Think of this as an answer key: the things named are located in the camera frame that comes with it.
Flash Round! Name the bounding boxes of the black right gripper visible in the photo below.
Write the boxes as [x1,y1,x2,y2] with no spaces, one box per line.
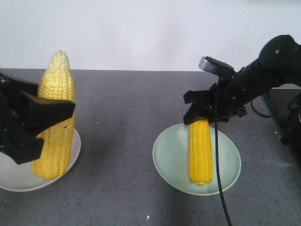
[183,70,254,125]

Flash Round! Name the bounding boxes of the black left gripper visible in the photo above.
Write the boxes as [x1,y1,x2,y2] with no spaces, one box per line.
[0,74,75,164]

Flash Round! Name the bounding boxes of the golden corn cob white specks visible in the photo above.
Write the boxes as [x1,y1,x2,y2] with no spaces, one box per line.
[188,120,214,186]

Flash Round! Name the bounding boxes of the white round plate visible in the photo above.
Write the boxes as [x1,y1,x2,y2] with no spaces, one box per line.
[0,128,82,192]

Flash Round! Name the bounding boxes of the pale green plate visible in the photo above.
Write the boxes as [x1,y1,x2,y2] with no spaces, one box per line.
[153,124,241,195]

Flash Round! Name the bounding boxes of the dark yellow corn cob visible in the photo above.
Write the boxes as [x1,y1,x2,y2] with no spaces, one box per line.
[31,50,76,180]

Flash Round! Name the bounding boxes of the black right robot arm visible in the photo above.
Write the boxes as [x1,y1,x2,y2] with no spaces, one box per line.
[183,35,301,125]

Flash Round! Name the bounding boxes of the black box at table edge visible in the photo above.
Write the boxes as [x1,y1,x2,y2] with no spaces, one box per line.
[262,84,301,167]

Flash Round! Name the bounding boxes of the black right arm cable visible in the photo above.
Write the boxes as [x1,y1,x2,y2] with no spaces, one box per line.
[208,68,301,226]

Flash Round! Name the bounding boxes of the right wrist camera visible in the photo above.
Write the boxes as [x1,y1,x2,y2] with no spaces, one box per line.
[198,56,236,76]

